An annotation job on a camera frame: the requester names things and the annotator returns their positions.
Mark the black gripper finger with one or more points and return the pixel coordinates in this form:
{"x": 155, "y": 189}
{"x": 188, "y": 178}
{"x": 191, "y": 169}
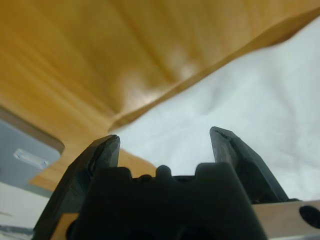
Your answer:
{"x": 245, "y": 165}
{"x": 72, "y": 185}

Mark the white T-shirt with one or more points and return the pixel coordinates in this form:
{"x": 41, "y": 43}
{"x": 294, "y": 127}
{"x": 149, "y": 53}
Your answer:
{"x": 237, "y": 100}

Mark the grey base plate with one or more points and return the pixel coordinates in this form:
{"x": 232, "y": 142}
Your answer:
{"x": 27, "y": 155}

